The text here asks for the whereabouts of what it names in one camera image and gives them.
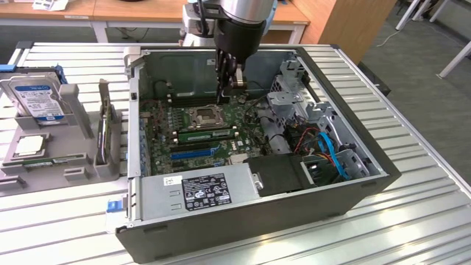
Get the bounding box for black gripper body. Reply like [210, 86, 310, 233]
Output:
[215, 17, 267, 60]

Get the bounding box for black empty RAM slot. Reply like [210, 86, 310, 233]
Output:
[166, 92, 222, 109]

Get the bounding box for green installed RAM stick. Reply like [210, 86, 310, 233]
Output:
[176, 129, 239, 144]

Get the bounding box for green RAM stick with label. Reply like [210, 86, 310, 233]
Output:
[3, 155, 84, 168]

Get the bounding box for metal CPU socket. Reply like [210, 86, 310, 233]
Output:
[184, 104, 230, 131]

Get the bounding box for green Dell motherboard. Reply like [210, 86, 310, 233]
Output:
[139, 95, 272, 177]

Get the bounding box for silver metal drive cage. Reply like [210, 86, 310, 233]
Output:
[267, 59, 384, 179]

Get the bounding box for black expansion slot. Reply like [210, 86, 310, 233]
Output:
[168, 144, 214, 155]

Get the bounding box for blue expansion slot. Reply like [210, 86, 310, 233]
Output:
[170, 149, 215, 162]

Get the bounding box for wooden cabinet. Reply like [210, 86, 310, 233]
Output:
[294, 0, 399, 65]

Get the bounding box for grey power supply unit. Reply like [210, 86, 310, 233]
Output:
[136, 162, 260, 222]

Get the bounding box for blue plastic disk caddy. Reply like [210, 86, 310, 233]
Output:
[0, 62, 69, 86]

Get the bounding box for black open PC case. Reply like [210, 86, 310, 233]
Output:
[115, 46, 402, 263]

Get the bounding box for hard disk with blue label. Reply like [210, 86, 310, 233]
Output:
[0, 73, 69, 123]

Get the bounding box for white papers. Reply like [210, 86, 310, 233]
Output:
[31, 0, 69, 11]

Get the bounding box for grey plastic parts rack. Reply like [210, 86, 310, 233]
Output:
[0, 82, 130, 192]

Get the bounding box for blue plastic case latch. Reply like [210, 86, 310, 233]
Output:
[106, 200, 123, 215]

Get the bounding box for silver CPU chip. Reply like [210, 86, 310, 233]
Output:
[12, 134, 51, 158]

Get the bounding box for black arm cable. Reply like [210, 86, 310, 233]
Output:
[194, 0, 212, 38]

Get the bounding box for red and black wire bundle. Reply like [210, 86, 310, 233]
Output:
[292, 127, 322, 155]

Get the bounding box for wooden desk with white frame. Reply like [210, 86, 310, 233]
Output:
[0, 0, 311, 44]

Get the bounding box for blue flat SATA wire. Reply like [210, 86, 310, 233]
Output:
[318, 131, 350, 182]

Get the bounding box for graphics card with metal bracket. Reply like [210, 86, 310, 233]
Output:
[95, 78, 119, 164]

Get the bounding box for white cable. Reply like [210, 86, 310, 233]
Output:
[375, 5, 406, 48]

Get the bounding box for white table leg frame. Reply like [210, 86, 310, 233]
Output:
[436, 41, 471, 79]
[395, 0, 471, 31]

